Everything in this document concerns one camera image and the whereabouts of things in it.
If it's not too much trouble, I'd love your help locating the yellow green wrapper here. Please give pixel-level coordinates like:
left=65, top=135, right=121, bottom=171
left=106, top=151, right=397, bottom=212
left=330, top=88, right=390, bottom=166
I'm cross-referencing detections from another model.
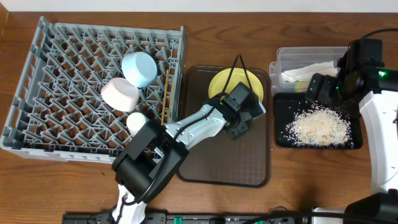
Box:
left=294, top=80, right=310, bottom=93

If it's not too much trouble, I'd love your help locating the white napkin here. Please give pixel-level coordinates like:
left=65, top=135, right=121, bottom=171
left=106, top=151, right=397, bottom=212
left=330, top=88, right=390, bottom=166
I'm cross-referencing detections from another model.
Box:
left=281, top=61, right=338, bottom=82

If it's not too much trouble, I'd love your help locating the yellow round plate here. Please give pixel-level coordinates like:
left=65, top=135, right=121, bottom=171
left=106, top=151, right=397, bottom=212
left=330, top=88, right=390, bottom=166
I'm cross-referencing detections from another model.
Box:
left=208, top=68, right=264, bottom=102

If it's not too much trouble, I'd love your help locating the wooden chopstick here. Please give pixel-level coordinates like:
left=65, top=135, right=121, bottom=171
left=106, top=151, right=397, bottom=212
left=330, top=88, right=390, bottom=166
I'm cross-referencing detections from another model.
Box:
left=167, top=76, right=175, bottom=124
left=161, top=69, right=170, bottom=125

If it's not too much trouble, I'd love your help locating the small white cup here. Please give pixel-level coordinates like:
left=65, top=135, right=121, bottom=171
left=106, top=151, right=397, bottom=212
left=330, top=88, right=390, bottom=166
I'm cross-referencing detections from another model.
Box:
left=126, top=112, right=149, bottom=136

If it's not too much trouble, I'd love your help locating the light blue bowl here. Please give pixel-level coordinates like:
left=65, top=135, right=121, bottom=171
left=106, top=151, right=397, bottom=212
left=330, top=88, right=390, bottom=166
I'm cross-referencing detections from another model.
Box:
left=121, top=52, right=157, bottom=88

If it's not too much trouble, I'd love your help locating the white bowl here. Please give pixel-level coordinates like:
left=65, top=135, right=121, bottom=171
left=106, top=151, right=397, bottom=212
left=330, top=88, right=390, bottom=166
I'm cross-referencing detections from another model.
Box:
left=101, top=77, right=139, bottom=112

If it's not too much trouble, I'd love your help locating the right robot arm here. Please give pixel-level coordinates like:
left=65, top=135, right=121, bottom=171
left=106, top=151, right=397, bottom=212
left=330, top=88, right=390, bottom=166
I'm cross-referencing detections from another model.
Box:
left=305, top=37, right=397, bottom=223

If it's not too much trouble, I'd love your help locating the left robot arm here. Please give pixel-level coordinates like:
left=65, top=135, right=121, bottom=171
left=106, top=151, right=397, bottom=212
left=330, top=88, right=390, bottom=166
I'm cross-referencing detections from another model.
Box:
left=111, top=93, right=264, bottom=223

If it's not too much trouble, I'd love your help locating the clear plastic waste bin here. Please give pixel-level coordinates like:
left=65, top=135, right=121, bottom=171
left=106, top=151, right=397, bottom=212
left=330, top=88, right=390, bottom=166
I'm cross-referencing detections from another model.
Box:
left=269, top=47, right=348, bottom=95

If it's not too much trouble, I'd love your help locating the black waste tray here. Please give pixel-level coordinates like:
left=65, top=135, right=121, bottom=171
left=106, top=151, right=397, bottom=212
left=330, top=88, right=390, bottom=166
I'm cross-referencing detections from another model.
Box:
left=273, top=93, right=363, bottom=149

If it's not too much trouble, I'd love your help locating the grey plastic dishwasher rack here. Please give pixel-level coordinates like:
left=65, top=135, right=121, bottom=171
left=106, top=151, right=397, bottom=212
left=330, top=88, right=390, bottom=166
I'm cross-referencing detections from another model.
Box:
left=1, top=18, right=187, bottom=164

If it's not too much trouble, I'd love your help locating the brown plastic serving tray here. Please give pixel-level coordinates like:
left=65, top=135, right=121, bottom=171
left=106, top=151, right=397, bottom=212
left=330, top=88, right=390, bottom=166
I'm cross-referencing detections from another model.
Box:
left=177, top=65, right=273, bottom=188

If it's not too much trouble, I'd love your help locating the spilled rice pile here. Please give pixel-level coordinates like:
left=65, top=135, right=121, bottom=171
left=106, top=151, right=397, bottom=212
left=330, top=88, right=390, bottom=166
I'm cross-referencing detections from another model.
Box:
left=284, top=104, right=351, bottom=147

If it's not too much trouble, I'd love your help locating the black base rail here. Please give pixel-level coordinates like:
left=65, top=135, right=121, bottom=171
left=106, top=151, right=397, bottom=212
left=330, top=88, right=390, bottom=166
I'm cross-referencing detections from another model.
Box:
left=61, top=207, right=398, bottom=224

